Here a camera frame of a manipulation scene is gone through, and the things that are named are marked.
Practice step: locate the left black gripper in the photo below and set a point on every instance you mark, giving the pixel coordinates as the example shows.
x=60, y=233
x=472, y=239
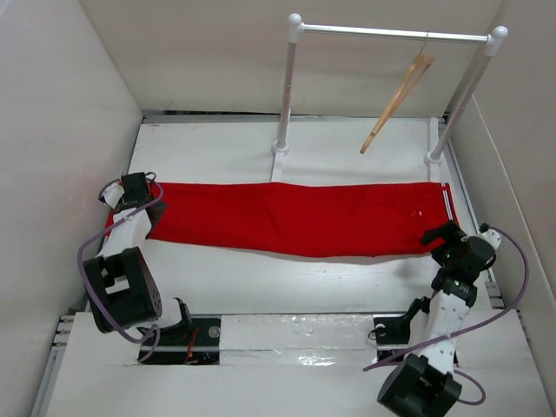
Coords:
x=161, y=208

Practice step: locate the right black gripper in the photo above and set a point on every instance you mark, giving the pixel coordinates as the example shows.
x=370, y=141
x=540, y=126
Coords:
x=450, y=233

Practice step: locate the red trousers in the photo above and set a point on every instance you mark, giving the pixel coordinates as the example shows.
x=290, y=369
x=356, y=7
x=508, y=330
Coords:
x=310, y=221

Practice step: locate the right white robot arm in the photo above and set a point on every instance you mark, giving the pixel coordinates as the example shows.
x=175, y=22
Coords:
x=423, y=383

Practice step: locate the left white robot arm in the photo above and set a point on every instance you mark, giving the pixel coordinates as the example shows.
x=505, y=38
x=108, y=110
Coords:
x=119, y=275

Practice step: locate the wooden clothes hanger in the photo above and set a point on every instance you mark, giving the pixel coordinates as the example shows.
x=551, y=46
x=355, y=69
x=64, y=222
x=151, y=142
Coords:
x=418, y=68

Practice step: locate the silver taped foam strip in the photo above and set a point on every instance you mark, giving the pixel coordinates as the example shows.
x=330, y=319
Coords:
x=314, y=340

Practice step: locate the white clothes rack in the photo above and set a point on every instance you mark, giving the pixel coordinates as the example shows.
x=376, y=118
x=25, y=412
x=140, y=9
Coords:
x=433, y=159

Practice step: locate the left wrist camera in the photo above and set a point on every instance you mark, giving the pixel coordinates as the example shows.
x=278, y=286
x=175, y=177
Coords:
x=111, y=193

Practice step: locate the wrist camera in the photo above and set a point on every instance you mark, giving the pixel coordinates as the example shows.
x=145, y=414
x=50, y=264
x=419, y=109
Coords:
x=488, y=233
x=111, y=193

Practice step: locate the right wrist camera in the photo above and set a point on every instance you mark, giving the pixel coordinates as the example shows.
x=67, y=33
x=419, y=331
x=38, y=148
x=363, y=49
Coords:
x=488, y=233

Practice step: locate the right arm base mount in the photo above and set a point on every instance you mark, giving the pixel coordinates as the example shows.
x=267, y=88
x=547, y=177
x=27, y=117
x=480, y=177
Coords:
x=394, y=332

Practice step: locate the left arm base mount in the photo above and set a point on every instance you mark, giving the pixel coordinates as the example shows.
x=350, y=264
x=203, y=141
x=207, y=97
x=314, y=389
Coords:
x=193, y=341

